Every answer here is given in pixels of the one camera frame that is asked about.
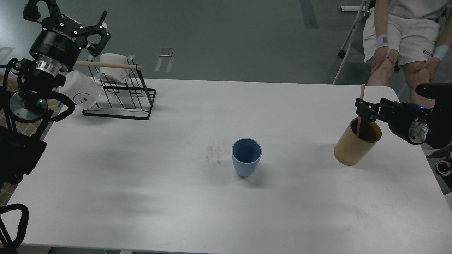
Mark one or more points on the checkered beige cloth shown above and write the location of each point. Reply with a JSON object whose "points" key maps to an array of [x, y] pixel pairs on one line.
{"points": [[22, 145]]}

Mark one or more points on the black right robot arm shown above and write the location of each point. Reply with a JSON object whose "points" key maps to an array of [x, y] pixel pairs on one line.
{"points": [[439, 123]]}

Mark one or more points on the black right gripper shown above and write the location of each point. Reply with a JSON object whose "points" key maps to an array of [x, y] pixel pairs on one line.
{"points": [[405, 120]]}

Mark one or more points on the brown wooden cylinder holder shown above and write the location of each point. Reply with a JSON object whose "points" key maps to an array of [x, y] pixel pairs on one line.
{"points": [[352, 148]]}

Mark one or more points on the white mug on rack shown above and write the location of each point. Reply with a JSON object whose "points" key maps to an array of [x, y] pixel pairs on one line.
{"points": [[112, 73]]}

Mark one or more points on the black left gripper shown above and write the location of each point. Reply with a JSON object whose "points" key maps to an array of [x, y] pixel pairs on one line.
{"points": [[58, 42]]}

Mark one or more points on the blue plastic cup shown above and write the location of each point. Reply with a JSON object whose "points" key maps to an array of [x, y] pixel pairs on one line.
{"points": [[246, 154]]}

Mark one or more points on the white smiley face mug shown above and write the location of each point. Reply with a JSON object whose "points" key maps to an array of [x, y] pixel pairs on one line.
{"points": [[82, 90]]}

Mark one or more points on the person in white clothes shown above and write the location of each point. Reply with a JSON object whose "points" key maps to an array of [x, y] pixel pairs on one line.
{"points": [[406, 33]]}

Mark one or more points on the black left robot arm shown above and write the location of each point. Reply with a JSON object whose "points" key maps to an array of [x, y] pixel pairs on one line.
{"points": [[28, 96]]}

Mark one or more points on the grey office chair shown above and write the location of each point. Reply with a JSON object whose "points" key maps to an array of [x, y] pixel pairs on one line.
{"points": [[354, 38]]}

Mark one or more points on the black wire cup rack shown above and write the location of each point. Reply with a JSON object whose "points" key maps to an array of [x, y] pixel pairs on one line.
{"points": [[130, 100]]}

